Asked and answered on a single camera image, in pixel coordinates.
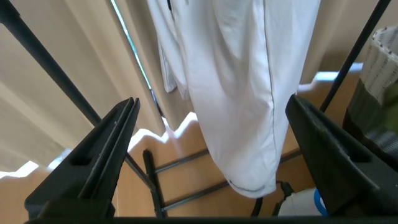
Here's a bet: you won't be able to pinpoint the beige curtain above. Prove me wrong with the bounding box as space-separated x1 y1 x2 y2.
0 0 398 172

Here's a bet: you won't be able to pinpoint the black clothes rack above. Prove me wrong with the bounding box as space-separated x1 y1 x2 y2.
0 0 392 218

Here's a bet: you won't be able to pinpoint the white laundry basket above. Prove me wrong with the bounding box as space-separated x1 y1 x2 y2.
341 26 398 172

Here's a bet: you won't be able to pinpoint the green garment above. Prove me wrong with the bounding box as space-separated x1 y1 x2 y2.
384 88 398 134

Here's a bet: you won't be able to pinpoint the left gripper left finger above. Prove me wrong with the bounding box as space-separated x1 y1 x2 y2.
24 96 141 219

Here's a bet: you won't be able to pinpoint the black cable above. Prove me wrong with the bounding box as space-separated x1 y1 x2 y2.
250 180 295 218

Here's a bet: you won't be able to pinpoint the pale grey shorts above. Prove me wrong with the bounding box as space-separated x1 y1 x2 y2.
146 0 321 199

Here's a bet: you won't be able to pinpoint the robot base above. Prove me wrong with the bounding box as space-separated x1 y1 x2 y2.
277 187 330 218

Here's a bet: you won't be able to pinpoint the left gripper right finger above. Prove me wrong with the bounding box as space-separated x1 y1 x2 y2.
285 95 398 218

